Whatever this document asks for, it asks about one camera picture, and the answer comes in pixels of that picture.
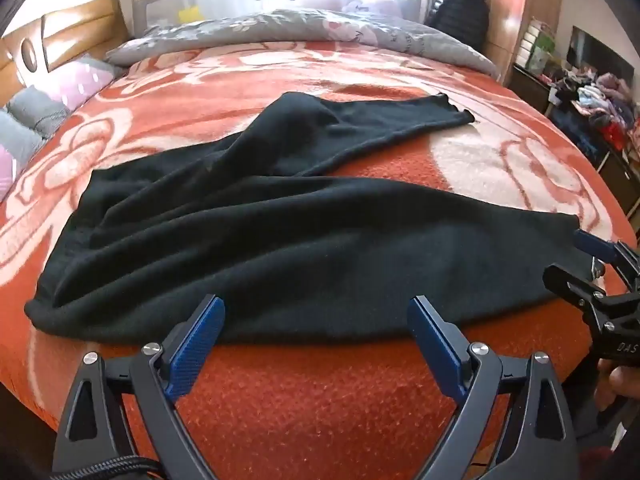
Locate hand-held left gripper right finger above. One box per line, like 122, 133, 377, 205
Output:
406, 296, 581, 480

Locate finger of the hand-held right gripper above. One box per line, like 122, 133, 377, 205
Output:
572, 229, 640, 286
543, 263, 609, 312

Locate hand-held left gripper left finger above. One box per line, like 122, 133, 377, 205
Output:
50, 294, 226, 480

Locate black pants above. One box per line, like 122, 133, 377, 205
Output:
24, 91, 596, 347

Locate person's right hand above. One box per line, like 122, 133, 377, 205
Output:
595, 357, 640, 413

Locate dark cabinet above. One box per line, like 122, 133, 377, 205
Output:
510, 62, 640, 221

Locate orange floral blanket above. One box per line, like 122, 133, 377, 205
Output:
0, 42, 640, 480

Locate pile of clothes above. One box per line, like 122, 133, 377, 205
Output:
552, 71, 640, 153

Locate dark screen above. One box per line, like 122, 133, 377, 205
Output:
567, 25, 636, 86

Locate wooden wardrobe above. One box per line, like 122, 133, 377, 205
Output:
470, 0, 566, 86

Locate black backpack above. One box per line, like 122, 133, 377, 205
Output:
425, 0, 491, 53

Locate grey pillow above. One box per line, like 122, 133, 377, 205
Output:
0, 110, 43, 176
5, 85, 71, 138

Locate pink dotted pillow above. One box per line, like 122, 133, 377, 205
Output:
47, 57, 126, 111

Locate grey floral quilt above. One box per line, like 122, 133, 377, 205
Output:
105, 8, 501, 80

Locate wooden headboard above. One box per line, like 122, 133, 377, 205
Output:
0, 0, 136, 106

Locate black braided cable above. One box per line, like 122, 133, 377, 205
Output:
50, 454, 162, 480

